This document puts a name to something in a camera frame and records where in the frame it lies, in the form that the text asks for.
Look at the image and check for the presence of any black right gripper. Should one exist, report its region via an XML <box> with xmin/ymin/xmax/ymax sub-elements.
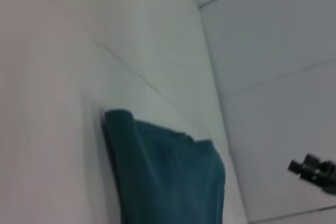
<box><xmin>287</xmin><ymin>152</ymin><xmax>336</xmax><ymax>196</ymax></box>

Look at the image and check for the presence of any teal t-shirt with FREE print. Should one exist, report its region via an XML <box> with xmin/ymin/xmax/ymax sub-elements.
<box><xmin>104</xmin><ymin>108</ymin><xmax>227</xmax><ymax>224</ymax></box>

